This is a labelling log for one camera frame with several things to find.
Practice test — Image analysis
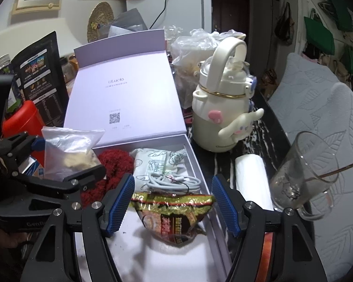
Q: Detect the clear plastic food bag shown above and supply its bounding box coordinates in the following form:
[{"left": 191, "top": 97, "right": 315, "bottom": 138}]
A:
[{"left": 169, "top": 29, "right": 248, "bottom": 94}]

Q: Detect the brown stick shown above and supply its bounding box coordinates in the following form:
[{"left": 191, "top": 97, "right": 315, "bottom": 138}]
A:
[{"left": 319, "top": 163, "right": 353, "bottom": 180}]

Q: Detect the grey quilted sofa cover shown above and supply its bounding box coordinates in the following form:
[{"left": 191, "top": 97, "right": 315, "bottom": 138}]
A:
[{"left": 266, "top": 53, "right": 353, "bottom": 282}]

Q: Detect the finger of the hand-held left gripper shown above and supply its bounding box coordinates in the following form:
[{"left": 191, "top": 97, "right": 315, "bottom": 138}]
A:
[
  {"left": 0, "top": 132, "right": 47, "bottom": 180},
  {"left": 12, "top": 164, "right": 107, "bottom": 209}
]

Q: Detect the grey plastic bag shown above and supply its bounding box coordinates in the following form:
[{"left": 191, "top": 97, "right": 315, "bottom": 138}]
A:
[{"left": 98, "top": 8, "right": 149, "bottom": 39}]

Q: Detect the red canister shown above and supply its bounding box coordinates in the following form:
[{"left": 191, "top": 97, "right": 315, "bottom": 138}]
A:
[{"left": 1, "top": 100, "right": 46, "bottom": 165}]

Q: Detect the purple label jar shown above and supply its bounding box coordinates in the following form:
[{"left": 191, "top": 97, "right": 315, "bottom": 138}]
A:
[{"left": 0, "top": 53, "right": 21, "bottom": 115}]

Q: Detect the white cable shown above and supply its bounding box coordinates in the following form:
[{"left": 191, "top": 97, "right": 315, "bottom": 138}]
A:
[{"left": 145, "top": 173, "right": 202, "bottom": 196}]

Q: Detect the red knit scrunchie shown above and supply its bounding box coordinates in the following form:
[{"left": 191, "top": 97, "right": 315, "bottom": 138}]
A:
[{"left": 81, "top": 149, "right": 136, "bottom": 209}]

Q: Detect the brown green snack packet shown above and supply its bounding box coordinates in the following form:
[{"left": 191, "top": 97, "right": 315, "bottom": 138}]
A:
[{"left": 130, "top": 192, "right": 217, "bottom": 247}]

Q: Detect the clear plastic zip bag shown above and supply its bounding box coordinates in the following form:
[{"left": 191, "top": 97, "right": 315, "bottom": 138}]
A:
[{"left": 41, "top": 126, "right": 106, "bottom": 183}]

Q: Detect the black snack bag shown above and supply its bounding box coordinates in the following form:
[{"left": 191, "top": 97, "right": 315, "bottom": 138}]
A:
[{"left": 11, "top": 31, "right": 69, "bottom": 128}]

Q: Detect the amber glass spice jar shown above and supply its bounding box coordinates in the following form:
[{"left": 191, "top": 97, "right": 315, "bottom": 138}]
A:
[{"left": 60, "top": 54, "right": 78, "bottom": 83}]

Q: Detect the black hanging bag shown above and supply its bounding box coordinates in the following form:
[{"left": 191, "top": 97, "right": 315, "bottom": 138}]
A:
[{"left": 275, "top": 2, "right": 293, "bottom": 46}]

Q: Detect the clear glass mug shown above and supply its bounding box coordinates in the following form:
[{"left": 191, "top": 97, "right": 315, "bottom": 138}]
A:
[{"left": 269, "top": 131, "right": 340, "bottom": 221}]

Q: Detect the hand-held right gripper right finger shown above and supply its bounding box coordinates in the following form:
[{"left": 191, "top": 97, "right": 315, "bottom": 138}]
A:
[{"left": 211, "top": 175, "right": 324, "bottom": 282}]

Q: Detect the white paper towel roll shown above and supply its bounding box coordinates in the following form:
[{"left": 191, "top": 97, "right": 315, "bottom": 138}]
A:
[{"left": 235, "top": 154, "right": 275, "bottom": 212}]

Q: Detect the white printed soft packet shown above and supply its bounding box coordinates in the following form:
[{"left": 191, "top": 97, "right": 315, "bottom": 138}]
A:
[{"left": 130, "top": 148, "right": 189, "bottom": 193}]

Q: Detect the blue white carton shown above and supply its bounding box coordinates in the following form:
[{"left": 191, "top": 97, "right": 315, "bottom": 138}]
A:
[{"left": 19, "top": 156, "right": 46, "bottom": 178}]

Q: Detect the lavender gift box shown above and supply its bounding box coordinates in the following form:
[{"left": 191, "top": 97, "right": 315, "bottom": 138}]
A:
[{"left": 60, "top": 29, "right": 233, "bottom": 282}]

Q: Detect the cream water bottle with charm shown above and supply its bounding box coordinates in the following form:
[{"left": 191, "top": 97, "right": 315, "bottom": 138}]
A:
[{"left": 191, "top": 37, "right": 265, "bottom": 153}]

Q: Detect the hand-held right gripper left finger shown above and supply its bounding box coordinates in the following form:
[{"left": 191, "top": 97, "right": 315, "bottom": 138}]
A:
[{"left": 22, "top": 173, "right": 136, "bottom": 282}]

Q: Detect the woven straw fan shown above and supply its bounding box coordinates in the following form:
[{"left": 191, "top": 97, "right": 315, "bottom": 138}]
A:
[{"left": 87, "top": 2, "right": 115, "bottom": 43}]

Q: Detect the brown patterned bag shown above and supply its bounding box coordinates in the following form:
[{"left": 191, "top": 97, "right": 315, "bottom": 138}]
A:
[{"left": 263, "top": 69, "right": 278, "bottom": 97}]

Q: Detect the black power cable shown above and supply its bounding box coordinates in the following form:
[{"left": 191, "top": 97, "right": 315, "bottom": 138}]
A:
[{"left": 148, "top": 0, "right": 172, "bottom": 30}]

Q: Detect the white refrigerator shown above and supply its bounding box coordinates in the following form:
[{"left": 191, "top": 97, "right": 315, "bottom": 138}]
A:
[{"left": 126, "top": 0, "right": 212, "bottom": 36}]

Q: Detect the green tote bag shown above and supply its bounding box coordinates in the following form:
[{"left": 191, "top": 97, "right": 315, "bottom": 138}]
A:
[
  {"left": 304, "top": 16, "right": 336, "bottom": 56},
  {"left": 341, "top": 47, "right": 353, "bottom": 77},
  {"left": 328, "top": 0, "right": 353, "bottom": 33}
]

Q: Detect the dark wooden door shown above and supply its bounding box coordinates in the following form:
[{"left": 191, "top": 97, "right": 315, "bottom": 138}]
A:
[{"left": 211, "top": 0, "right": 250, "bottom": 36}]

